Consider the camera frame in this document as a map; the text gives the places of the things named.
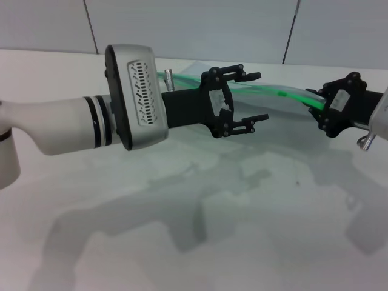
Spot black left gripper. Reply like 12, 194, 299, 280
161, 64, 270, 139

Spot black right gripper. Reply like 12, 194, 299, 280
305, 72, 385, 139

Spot clear document bag green zipper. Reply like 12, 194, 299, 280
157, 60, 327, 112

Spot silver right wrist connector plug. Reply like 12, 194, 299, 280
356, 132, 377, 152

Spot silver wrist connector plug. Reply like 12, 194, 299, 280
356, 132, 377, 152
163, 69, 175, 92

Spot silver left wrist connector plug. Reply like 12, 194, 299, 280
163, 69, 175, 92

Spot thin dark cable red tip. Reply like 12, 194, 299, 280
281, 0, 301, 65

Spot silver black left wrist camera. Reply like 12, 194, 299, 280
104, 44, 169, 152

